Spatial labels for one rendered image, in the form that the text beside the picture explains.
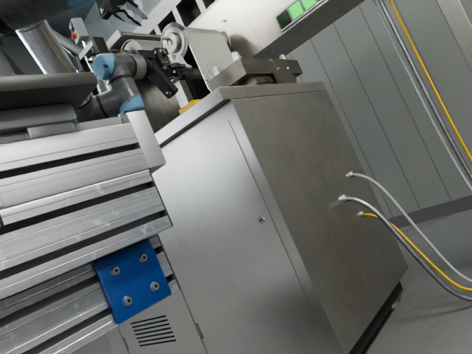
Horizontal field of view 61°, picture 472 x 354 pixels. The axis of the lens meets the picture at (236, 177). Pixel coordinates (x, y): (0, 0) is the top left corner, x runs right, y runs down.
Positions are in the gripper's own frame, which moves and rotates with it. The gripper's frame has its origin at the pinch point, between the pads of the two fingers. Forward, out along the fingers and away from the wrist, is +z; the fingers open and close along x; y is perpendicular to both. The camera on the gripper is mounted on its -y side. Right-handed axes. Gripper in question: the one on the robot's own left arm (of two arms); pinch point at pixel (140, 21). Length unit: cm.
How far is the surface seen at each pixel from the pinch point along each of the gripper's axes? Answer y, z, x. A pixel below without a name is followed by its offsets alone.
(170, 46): -0.8, 13.6, 0.2
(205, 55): -1.4, 25.2, -7.0
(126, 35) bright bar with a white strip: 16.4, 3.8, 23.2
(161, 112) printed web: -2.7, 32.2, 31.4
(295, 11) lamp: 17, 43, -36
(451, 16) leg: 5, 75, -80
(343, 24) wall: 113, 124, -12
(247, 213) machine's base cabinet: -69, 39, -22
